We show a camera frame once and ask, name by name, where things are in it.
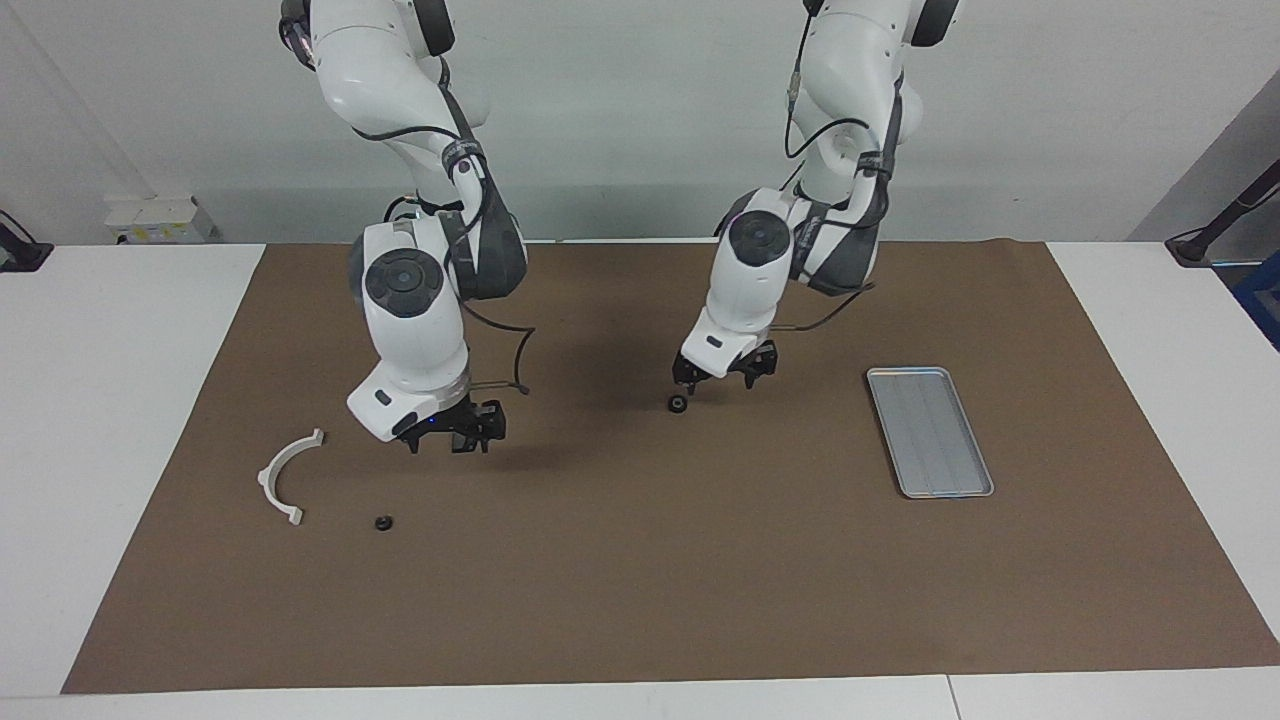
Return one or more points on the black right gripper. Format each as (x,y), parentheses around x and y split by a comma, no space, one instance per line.
(455,420)

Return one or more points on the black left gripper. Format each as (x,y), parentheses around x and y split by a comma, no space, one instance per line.
(735,362)

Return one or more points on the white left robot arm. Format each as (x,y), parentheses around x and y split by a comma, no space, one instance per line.
(750,290)

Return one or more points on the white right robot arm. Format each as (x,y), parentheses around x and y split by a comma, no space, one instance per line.
(410,330)

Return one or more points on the silver metal tray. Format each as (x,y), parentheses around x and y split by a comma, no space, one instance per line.
(930,435)

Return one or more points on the brown table mat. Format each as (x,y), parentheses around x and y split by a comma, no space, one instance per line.
(640,560)

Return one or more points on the white box with yellow labels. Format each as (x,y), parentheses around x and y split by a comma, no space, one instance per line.
(160,218)

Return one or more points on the black table clamp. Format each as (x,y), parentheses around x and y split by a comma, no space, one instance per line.
(20,252)

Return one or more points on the blue crate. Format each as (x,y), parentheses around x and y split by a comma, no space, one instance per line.
(1262,300)

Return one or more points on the white curved plastic bracket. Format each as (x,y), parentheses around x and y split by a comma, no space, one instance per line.
(267,480)

